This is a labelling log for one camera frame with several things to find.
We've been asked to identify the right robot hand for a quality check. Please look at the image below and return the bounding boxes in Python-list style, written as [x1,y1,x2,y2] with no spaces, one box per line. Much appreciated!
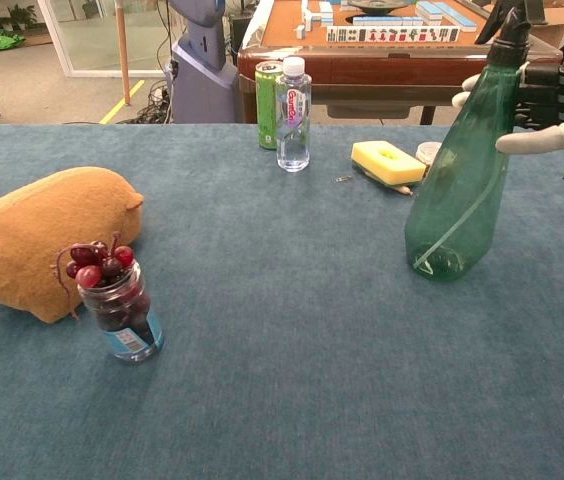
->
[451,54,564,155]

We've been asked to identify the green spray bottle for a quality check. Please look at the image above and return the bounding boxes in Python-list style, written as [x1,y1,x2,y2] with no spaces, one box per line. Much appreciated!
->
[404,7,533,283]

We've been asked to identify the clear water bottle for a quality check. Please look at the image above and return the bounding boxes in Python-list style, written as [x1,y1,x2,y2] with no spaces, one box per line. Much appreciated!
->
[275,56,313,174]

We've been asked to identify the cardboard box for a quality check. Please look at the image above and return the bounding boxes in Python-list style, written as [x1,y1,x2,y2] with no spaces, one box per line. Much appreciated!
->
[526,0,564,49]

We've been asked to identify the small round clear container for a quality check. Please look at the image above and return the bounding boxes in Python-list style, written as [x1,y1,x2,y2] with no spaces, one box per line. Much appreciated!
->
[415,141,443,169]

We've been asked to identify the face-up mahjong tile row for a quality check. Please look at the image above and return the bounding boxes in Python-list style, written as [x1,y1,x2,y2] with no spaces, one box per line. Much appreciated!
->
[325,25,462,45]

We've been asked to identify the yellow sponge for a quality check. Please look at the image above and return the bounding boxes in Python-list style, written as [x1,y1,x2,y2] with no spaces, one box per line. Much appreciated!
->
[350,140,428,189]

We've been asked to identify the brown mahjong table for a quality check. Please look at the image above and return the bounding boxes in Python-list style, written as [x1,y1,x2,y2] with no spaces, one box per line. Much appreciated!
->
[236,0,563,126]

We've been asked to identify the green drink can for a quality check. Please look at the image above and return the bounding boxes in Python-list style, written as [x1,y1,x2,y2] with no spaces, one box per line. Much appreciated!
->
[254,60,284,151]

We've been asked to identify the blue table cloth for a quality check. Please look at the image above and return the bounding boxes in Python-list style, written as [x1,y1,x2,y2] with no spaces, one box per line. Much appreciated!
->
[0,123,564,480]

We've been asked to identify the wooden pole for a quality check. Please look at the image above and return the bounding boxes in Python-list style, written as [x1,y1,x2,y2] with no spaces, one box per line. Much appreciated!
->
[114,0,132,106]

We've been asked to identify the red cherry bunch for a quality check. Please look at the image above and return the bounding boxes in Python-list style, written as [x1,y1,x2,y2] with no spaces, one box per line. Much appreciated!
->
[51,231,136,321]

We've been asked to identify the brown capybara plush toy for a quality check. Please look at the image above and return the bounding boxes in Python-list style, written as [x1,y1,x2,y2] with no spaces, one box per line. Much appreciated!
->
[0,166,145,325]

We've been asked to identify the blue-backed mahjong tile wall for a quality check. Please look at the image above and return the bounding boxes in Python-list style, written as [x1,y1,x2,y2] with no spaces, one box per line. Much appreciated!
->
[351,15,426,27]

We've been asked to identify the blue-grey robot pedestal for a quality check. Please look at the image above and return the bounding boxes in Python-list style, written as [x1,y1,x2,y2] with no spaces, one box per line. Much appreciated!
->
[165,0,241,125]

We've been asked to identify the black cable bundle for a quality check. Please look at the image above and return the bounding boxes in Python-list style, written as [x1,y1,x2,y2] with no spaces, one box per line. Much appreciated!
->
[131,79,176,125]

